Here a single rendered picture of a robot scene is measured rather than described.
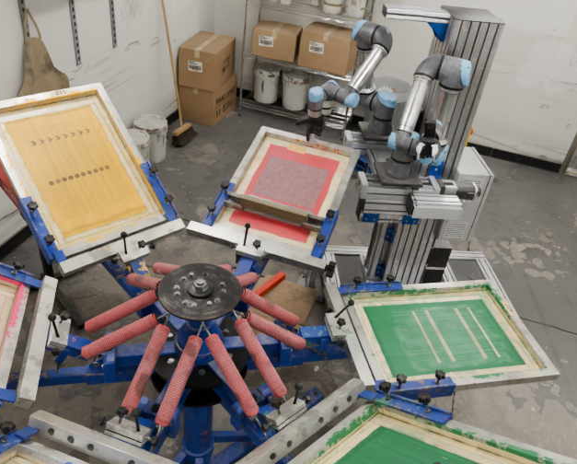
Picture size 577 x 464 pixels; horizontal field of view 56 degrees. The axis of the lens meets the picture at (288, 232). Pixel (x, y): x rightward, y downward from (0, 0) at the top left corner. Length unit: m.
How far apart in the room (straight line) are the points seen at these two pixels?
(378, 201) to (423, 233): 0.55
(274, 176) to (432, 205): 0.85
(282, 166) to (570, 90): 3.85
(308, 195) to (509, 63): 3.64
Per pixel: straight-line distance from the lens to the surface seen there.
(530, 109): 6.26
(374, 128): 3.34
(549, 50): 6.08
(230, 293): 1.99
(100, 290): 3.97
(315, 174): 2.97
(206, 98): 5.93
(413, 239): 3.46
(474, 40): 2.94
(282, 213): 2.67
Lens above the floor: 2.67
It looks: 36 degrees down
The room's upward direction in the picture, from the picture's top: 8 degrees clockwise
